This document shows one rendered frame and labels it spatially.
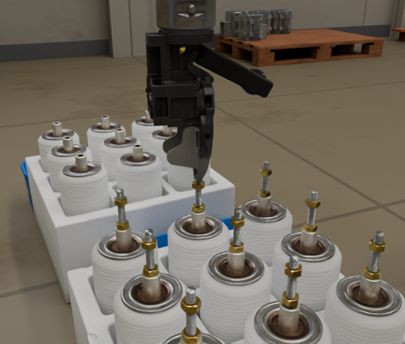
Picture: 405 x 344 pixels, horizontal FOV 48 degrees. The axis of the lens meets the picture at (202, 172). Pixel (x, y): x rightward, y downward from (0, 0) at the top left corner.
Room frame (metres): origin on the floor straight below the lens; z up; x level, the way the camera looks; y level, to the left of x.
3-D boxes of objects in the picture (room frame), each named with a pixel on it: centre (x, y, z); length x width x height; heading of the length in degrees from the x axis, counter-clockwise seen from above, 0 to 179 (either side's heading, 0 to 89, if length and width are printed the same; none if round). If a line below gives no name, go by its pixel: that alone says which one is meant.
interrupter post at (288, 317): (0.40, -0.10, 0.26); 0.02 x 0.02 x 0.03
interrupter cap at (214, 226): (0.61, 0.01, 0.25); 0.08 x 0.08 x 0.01
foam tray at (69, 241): (0.99, 0.19, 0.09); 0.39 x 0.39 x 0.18; 27
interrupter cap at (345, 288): (0.45, -0.20, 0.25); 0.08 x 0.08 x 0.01
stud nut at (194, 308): (0.35, 0.01, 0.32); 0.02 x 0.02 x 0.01; 35
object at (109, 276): (0.56, 0.11, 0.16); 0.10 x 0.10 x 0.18
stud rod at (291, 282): (0.40, -0.10, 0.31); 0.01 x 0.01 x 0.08
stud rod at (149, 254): (0.45, 0.06, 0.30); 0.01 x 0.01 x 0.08
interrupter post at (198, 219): (0.61, 0.01, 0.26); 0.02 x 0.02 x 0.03
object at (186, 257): (0.61, 0.01, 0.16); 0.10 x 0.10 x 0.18
